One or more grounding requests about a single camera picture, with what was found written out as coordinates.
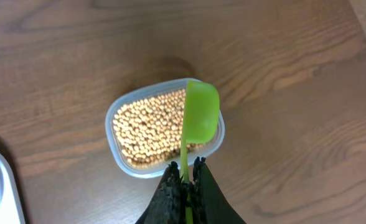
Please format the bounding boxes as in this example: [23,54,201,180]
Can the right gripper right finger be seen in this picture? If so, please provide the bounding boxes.
[190,157,245,224]

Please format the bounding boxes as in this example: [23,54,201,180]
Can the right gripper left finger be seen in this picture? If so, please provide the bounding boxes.
[136,161,186,224]

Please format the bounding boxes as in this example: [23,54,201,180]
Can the green plastic measuring spoon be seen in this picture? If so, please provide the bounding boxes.
[179,80,221,224]

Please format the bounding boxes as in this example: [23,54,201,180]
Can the soybeans in container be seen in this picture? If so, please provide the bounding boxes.
[113,88,207,169]

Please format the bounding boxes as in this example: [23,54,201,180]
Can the clear plastic container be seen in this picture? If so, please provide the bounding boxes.
[105,78,225,179]

